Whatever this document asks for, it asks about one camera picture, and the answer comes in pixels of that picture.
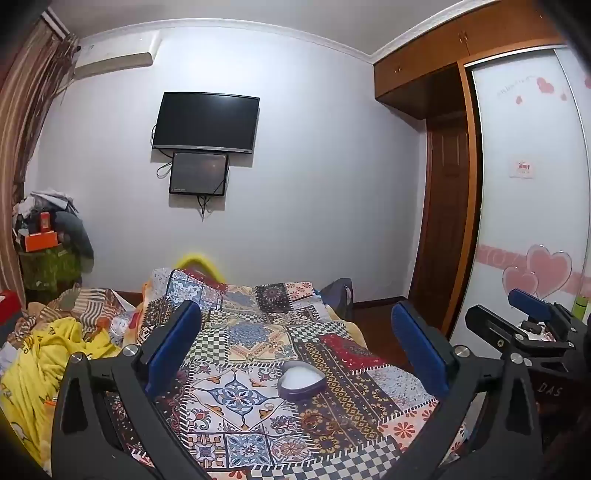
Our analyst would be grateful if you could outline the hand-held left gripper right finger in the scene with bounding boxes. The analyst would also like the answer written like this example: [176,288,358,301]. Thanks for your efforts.
[369,301,543,480]

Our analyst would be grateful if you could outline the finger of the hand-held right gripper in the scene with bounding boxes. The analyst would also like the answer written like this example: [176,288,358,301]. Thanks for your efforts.
[465,305,568,358]
[509,288,575,330]

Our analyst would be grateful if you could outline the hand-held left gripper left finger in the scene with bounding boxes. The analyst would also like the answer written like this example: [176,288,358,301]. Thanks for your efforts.
[50,300,218,480]

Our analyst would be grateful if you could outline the purple heart-shaped tin box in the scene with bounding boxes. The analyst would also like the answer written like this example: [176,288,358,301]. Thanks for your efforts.
[277,361,326,401]

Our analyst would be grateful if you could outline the pink heart stickers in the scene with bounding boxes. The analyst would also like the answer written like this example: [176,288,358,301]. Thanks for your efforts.
[502,244,574,301]

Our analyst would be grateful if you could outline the patchwork patterned blanket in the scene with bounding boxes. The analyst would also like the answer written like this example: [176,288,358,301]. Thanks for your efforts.
[106,267,467,480]

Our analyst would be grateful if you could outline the dark blue bag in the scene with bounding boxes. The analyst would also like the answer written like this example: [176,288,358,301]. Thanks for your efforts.
[318,278,355,321]

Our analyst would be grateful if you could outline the brown striped cloth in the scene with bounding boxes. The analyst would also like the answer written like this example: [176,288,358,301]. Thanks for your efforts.
[28,286,139,347]

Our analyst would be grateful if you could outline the yellow blanket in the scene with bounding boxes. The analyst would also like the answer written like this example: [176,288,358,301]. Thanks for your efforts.
[0,318,134,472]

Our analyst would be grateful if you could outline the green patterned bag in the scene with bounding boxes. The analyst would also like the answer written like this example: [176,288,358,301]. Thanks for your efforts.
[21,247,82,289]

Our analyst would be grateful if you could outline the grey cloth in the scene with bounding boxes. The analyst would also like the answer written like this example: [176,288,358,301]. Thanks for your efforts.
[55,210,95,259]

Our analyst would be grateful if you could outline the orange box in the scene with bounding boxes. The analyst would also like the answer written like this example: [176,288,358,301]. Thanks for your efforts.
[24,233,60,253]

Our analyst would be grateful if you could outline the wooden wardrobe cabinet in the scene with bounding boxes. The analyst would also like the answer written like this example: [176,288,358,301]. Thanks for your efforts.
[373,0,571,121]

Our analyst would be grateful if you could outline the brown striped curtain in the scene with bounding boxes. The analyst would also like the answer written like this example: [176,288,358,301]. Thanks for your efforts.
[0,11,79,305]

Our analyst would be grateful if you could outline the white air conditioner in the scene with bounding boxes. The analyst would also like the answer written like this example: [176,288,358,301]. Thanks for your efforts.
[74,32,160,79]

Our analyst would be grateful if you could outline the yellow bed frame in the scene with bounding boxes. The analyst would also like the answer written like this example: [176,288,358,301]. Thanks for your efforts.
[175,253,227,282]

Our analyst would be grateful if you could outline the small black wall monitor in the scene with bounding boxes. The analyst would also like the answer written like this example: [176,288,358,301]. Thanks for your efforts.
[169,151,230,196]

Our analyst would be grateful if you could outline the black wall television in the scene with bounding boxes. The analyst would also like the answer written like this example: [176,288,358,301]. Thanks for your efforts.
[152,91,260,154]

